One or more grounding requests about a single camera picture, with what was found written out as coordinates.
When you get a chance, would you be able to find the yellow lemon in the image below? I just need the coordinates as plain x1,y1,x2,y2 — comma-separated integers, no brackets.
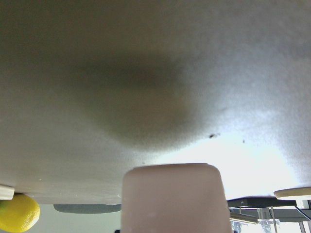
0,193,40,233

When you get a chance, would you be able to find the wooden cutting board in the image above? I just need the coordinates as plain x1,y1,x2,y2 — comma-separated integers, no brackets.
0,184,15,200

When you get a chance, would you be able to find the pink plastic cup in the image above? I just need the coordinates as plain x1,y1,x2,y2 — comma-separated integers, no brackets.
121,164,232,233

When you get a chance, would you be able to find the black monitor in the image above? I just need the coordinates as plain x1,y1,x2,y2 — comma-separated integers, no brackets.
227,197,298,208

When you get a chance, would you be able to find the round wooden stand base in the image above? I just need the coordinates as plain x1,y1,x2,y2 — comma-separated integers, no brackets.
274,187,311,200

